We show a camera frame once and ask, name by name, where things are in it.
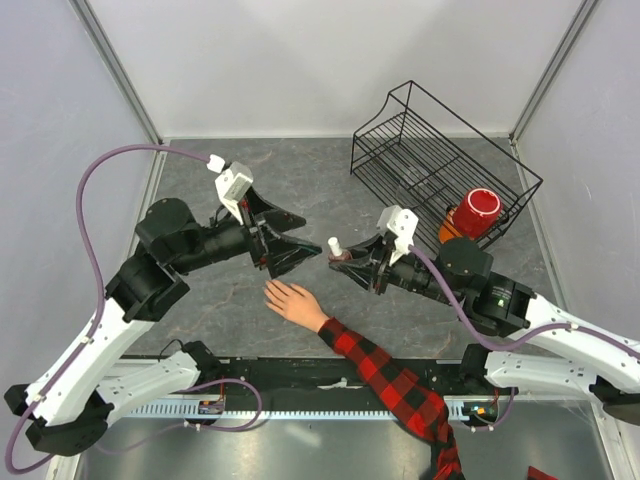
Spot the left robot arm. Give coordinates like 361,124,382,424
4,190,322,457

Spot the orange cup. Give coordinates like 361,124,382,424
438,208,469,244

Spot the white slotted cable duct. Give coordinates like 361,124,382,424
125,397,495,422

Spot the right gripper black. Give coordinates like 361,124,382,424
330,231,461,307

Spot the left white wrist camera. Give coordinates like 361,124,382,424
215,162,253,225

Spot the black wire rack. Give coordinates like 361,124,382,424
350,80,543,252

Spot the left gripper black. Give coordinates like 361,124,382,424
174,186,324,276

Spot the glitter red nail polish bottle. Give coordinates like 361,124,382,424
328,250,353,264

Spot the red plaid sleeve forearm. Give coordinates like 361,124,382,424
318,318,464,479

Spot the purple cable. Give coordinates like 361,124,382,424
409,244,640,359
2,143,216,475

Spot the red mug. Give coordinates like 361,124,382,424
452,187,502,238

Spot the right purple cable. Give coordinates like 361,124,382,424
409,244,640,359

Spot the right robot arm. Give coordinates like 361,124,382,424
328,235,639,425

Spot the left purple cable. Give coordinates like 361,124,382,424
2,143,216,475

